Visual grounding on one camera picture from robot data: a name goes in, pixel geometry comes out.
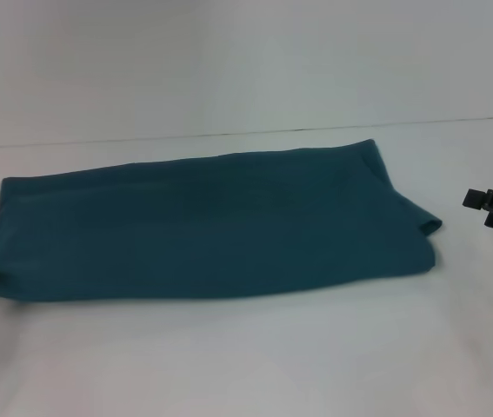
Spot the teal t-shirt with white print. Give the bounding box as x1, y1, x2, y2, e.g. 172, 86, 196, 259
0, 138, 443, 305

